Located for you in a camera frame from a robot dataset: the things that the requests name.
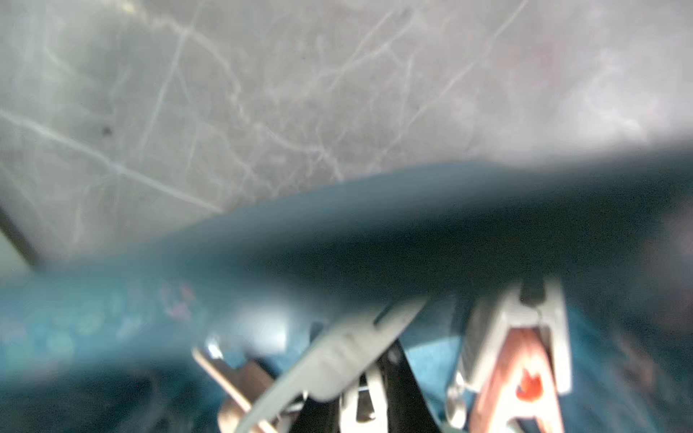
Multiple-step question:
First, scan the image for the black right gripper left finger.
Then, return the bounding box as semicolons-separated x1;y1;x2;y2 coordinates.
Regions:
289;397;340;433

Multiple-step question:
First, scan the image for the pink clothespin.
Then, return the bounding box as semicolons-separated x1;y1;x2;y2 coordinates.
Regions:
469;328;565;433

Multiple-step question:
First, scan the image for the grey-white clothespin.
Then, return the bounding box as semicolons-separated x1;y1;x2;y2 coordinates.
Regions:
445;277;573;432

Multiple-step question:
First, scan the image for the beige clothespin in tray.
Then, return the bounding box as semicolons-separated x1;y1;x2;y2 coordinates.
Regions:
192;348;274;433

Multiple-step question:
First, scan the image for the white clothespin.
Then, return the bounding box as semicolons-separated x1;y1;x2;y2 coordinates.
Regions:
236;297;427;432

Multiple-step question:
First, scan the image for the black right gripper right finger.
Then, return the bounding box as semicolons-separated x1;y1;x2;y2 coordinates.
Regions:
378;341;440;433

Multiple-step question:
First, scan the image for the dark teal clothespin tray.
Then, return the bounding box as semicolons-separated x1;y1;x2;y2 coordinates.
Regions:
1;148;692;432

